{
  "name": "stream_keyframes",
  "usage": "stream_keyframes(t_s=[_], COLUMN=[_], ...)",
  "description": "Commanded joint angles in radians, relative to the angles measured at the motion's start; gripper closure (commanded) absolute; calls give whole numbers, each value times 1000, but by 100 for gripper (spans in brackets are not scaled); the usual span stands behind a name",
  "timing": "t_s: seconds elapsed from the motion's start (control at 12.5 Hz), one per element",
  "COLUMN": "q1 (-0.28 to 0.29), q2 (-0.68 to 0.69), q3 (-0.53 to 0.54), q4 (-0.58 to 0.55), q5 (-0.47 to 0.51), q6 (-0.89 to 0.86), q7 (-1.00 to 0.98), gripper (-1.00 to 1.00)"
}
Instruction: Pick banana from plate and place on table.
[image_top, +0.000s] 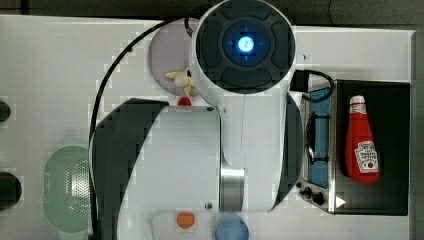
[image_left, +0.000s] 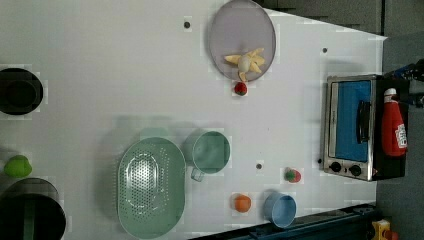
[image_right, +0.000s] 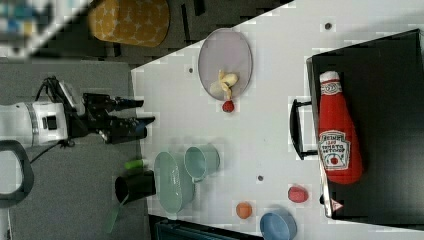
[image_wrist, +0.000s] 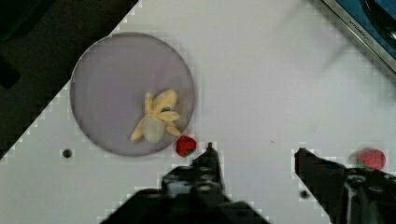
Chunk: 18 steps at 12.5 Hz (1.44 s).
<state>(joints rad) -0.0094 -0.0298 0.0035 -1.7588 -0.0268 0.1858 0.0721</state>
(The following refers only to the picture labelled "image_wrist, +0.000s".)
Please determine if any dark red toy strawberry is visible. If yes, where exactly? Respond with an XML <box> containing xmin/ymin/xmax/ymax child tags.
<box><xmin>176</xmin><ymin>135</ymin><xmax>197</xmax><ymax>158</ymax></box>

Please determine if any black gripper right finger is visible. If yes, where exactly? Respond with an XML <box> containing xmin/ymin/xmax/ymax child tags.
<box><xmin>294</xmin><ymin>148</ymin><xmax>396</xmax><ymax>224</ymax></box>

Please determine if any silver blue toaster oven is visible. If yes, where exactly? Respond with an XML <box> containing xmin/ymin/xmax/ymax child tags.
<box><xmin>318</xmin><ymin>0</ymin><xmax>396</xmax><ymax>75</ymax></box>

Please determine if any grey round plate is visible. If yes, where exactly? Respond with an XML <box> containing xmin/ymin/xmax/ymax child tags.
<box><xmin>70</xmin><ymin>33</ymin><xmax>195</xmax><ymax>157</ymax></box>

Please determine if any pink red toy strawberry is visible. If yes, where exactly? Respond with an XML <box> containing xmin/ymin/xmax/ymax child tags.
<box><xmin>357</xmin><ymin>148</ymin><xmax>386</xmax><ymax>170</ymax></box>

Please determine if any yellow plush peeled banana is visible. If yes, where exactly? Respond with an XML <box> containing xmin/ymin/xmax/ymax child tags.
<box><xmin>130</xmin><ymin>90</ymin><xmax>181</xmax><ymax>143</ymax></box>

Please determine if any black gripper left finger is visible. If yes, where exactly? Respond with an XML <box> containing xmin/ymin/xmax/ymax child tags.
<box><xmin>162</xmin><ymin>142</ymin><xmax>224</xmax><ymax>198</ymax></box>

